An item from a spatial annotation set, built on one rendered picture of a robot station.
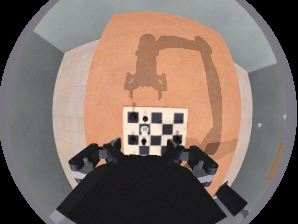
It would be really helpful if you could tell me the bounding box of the chessboard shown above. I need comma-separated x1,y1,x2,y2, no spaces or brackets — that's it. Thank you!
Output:
123,107,187,156

